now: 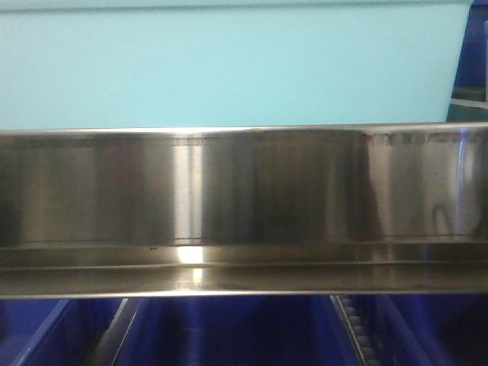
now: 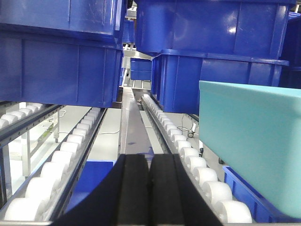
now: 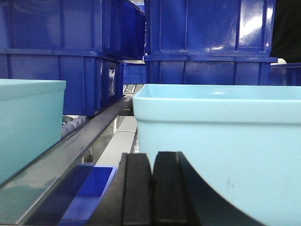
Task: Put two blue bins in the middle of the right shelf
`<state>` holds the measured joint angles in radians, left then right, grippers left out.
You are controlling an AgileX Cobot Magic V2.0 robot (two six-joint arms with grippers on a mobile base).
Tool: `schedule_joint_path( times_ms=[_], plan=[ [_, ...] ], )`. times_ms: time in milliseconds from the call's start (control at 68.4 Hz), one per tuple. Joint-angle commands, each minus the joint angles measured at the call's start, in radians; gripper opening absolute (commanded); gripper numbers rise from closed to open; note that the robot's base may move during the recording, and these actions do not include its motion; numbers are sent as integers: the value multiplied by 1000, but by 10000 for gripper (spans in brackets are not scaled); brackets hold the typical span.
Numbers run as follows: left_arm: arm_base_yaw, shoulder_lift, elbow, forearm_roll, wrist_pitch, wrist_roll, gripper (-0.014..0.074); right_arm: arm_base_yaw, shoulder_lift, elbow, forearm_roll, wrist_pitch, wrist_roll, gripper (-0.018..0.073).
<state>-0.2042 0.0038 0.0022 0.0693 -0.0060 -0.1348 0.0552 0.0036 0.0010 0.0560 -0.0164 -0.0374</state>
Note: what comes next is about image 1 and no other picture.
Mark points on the steel roller track right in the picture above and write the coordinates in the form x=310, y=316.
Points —
x=354, y=326

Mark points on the left shelf steel front rail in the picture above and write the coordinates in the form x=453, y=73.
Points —
x=353, y=209

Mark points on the blue bin lower middle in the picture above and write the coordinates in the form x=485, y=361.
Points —
x=237, y=330

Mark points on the steel roller track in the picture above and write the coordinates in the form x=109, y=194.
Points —
x=354, y=326
x=107, y=349

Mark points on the blue bin upper right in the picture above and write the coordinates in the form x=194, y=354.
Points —
x=469, y=96

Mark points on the blue bin lower right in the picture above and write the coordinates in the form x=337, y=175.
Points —
x=426, y=329

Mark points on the blue bin lower left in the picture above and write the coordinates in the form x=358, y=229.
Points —
x=52, y=332

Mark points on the light blue plastic bin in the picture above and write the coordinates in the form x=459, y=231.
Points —
x=96, y=64

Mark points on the steel roller track left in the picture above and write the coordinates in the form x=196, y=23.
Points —
x=107, y=349

